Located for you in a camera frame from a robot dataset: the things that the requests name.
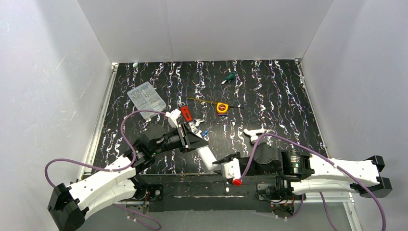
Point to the white plastic faucet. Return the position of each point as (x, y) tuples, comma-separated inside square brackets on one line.
[(253, 134)]

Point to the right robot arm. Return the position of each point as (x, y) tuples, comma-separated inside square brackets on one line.
[(295, 173)]

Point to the white remote control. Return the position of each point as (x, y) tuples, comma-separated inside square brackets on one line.
[(207, 157)]

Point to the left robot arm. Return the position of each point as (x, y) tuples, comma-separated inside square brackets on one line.
[(71, 205)]

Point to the red adjustable wrench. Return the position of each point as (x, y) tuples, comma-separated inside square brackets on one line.
[(193, 123)]

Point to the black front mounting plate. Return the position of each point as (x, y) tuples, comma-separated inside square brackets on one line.
[(202, 192)]

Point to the green handled screwdriver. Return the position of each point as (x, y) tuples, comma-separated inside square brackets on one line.
[(229, 78)]

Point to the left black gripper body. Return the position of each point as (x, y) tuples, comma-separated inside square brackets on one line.
[(184, 137)]

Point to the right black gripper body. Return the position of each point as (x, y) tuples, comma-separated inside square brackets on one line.
[(243, 162)]

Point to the yellow tape measure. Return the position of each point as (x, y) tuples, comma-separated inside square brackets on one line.
[(221, 108)]

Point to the clear plastic screw box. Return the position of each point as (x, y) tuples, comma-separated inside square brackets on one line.
[(145, 97)]

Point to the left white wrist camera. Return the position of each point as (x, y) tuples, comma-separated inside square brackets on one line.
[(172, 117)]

